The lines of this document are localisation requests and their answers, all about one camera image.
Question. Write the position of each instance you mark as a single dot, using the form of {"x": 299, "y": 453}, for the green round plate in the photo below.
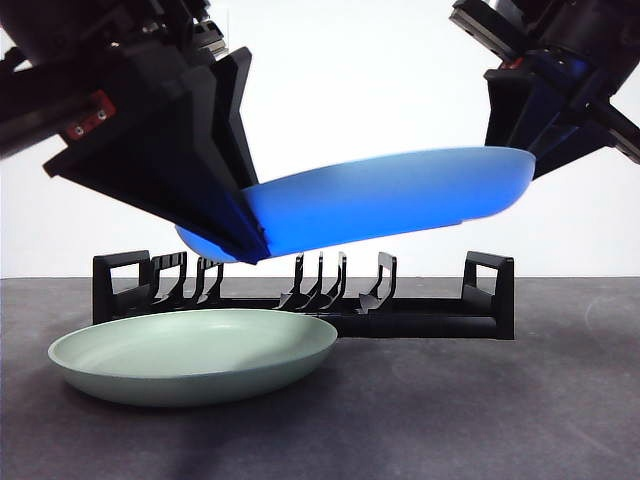
{"x": 190, "y": 360}

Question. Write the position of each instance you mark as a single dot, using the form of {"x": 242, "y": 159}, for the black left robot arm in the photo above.
{"x": 125, "y": 60}

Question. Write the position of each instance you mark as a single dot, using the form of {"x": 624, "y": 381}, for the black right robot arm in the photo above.
{"x": 575, "y": 30}

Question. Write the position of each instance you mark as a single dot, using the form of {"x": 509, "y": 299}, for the blue round plate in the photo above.
{"x": 380, "y": 210}

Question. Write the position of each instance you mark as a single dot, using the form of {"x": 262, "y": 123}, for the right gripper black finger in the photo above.
{"x": 565, "y": 140}
{"x": 510, "y": 110}

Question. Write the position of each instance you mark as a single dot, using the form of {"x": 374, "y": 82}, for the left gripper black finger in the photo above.
{"x": 165, "y": 165}
{"x": 234, "y": 100}

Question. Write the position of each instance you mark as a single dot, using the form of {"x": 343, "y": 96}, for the black plastic plate rack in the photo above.
{"x": 425, "y": 320}

